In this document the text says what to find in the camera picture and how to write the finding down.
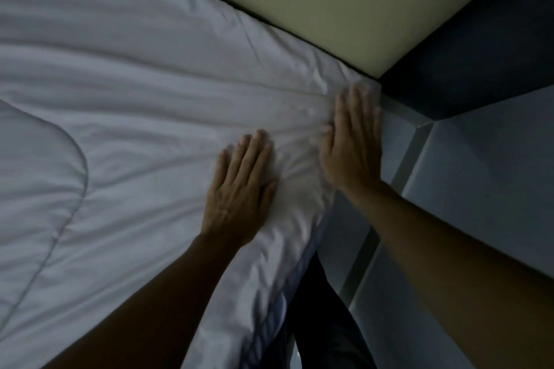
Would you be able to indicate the person's left hand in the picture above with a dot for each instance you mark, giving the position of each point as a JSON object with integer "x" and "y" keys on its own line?
{"x": 236, "y": 204}

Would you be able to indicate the person's right hand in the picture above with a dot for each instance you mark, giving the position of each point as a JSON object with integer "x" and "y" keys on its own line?
{"x": 350, "y": 157}

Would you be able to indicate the person's left thumb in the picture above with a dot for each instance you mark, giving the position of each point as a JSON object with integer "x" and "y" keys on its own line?
{"x": 269, "y": 198}

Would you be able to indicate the person's left middle finger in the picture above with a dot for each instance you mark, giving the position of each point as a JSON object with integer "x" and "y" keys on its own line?
{"x": 254, "y": 154}

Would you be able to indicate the person's right middle finger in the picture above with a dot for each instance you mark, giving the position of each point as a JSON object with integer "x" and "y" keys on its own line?
{"x": 355, "y": 111}

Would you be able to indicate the person's right thumb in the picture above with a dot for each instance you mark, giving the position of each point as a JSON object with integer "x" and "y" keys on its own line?
{"x": 327, "y": 141}

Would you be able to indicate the person's right little finger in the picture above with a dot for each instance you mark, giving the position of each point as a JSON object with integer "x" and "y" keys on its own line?
{"x": 377, "y": 124}

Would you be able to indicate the person's left little finger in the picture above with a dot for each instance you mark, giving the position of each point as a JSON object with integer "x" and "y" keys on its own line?
{"x": 220, "y": 167}

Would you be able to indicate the white bed sheet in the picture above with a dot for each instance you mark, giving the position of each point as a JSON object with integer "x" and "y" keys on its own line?
{"x": 151, "y": 79}

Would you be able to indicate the person's right forearm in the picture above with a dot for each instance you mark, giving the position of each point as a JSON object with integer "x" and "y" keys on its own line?
{"x": 454, "y": 278}

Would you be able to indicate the person's left forearm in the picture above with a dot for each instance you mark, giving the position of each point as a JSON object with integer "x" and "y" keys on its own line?
{"x": 164, "y": 308}

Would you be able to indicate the blue striped mattress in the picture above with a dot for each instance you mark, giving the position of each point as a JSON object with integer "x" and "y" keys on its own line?
{"x": 277, "y": 304}

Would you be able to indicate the person's leg in dark trousers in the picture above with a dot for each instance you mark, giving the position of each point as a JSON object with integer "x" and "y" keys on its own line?
{"x": 324, "y": 325}

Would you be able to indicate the white duvet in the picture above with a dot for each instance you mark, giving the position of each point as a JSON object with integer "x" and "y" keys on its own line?
{"x": 34, "y": 191}

